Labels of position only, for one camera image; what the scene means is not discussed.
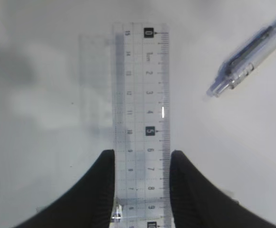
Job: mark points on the clear plastic ruler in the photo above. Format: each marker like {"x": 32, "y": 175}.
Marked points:
{"x": 141, "y": 118}

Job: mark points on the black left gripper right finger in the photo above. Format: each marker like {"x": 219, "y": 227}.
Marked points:
{"x": 197, "y": 203}

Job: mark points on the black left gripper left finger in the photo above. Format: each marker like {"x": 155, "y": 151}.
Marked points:
{"x": 88, "y": 204}

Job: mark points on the white pen grey grip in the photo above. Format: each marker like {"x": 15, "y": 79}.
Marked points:
{"x": 244, "y": 61}

